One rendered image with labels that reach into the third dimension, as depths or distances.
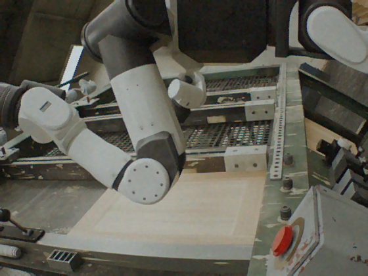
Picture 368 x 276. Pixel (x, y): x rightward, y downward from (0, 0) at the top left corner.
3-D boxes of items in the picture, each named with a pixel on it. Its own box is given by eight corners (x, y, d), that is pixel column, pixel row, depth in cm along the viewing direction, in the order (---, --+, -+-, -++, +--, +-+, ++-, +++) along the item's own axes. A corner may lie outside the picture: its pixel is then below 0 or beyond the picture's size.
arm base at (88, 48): (192, 34, 64) (167, -18, 63) (144, 43, 54) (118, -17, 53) (140, 65, 74) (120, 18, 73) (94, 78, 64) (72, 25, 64)
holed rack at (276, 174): (281, 179, 90) (281, 177, 89) (270, 180, 91) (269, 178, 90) (286, 63, 236) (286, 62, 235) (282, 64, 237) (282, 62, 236)
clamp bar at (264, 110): (275, 120, 146) (268, 64, 138) (46, 138, 184) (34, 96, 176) (275, 113, 155) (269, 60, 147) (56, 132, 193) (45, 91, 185)
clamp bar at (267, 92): (276, 104, 167) (271, 55, 159) (69, 123, 205) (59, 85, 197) (277, 98, 176) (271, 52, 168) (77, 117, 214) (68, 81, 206)
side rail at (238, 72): (281, 81, 234) (280, 66, 230) (133, 96, 269) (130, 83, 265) (282, 79, 241) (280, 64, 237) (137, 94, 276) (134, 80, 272)
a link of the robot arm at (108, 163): (82, 155, 72) (159, 208, 71) (59, 162, 62) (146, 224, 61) (106, 112, 71) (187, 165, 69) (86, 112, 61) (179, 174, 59)
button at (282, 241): (301, 244, 36) (286, 237, 36) (283, 267, 38) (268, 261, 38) (302, 223, 40) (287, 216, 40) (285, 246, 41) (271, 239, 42)
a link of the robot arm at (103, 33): (177, 56, 62) (151, -10, 62) (140, 60, 56) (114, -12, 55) (136, 79, 70) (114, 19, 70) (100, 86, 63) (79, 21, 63)
